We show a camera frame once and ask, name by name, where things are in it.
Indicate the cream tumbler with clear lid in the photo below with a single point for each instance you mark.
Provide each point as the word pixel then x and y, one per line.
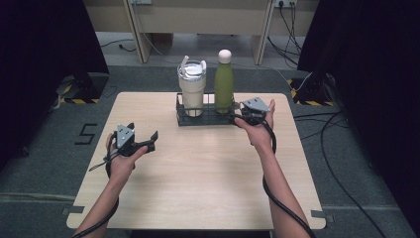
pixel 192 92

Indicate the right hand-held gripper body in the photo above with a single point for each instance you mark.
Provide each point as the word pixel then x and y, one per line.
pixel 256 104

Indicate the small round grey knob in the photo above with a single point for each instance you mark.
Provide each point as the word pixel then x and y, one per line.
pixel 236 105

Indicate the person's right hand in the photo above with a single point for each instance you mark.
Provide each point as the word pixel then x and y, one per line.
pixel 259 135

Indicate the beige desk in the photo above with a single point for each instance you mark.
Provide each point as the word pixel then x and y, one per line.
pixel 198 20

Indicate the stand base with hazard tape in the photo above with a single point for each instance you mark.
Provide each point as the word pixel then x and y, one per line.
pixel 82 89
pixel 313 95

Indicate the white wall socket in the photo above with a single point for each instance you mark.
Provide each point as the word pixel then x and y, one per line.
pixel 285 2

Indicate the grey tape piece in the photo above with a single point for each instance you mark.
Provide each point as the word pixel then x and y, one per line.
pixel 322 214
pixel 74 210

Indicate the green bottle with white cap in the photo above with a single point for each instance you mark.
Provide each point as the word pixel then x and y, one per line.
pixel 224 89

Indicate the white power strip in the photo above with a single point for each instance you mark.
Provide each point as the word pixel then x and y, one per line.
pixel 141 1

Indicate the black curtain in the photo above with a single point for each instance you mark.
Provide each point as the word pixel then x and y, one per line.
pixel 373 82
pixel 39 66

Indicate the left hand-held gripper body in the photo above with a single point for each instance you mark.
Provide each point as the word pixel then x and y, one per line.
pixel 125 137

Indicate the person's left hand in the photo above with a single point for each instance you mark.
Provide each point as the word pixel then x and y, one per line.
pixel 124 165

